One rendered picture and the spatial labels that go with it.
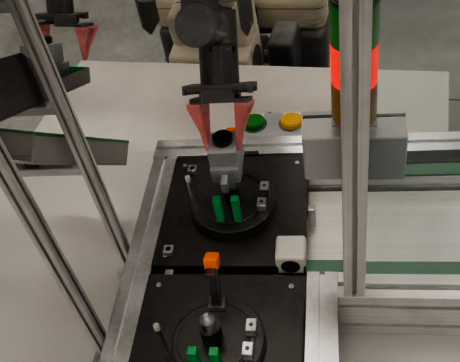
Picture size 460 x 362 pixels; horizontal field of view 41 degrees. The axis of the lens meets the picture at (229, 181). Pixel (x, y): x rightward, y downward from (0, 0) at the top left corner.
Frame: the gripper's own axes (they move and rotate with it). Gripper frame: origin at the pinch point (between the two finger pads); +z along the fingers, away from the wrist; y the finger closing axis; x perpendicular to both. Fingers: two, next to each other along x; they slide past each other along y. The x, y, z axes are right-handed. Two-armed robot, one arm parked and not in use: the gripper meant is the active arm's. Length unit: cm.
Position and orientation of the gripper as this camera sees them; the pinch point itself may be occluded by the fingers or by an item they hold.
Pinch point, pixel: (223, 145)
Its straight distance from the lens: 93.4
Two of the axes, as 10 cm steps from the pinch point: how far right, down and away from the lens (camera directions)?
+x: 1.8, -2.1, 9.6
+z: 0.5, 9.8, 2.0
